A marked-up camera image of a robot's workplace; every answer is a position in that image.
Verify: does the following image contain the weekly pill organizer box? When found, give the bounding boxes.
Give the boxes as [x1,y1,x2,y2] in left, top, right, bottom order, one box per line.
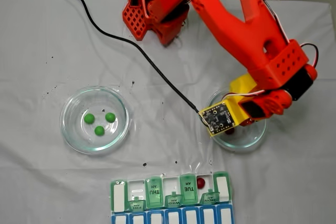
[109,170,234,224]

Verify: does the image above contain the clear glass bowl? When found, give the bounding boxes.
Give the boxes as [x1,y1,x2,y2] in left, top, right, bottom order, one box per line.
[206,86,268,153]
[59,85,131,155]

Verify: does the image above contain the white tablecloth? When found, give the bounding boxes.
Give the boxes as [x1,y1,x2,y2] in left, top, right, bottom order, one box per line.
[0,0,336,224]

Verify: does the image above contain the circuit board camera yellow mount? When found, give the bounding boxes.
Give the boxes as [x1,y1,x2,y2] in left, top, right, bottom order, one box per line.
[198,101,236,137]

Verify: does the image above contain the thick black camera cable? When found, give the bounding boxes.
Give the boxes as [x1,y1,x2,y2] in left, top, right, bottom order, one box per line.
[48,0,202,116]

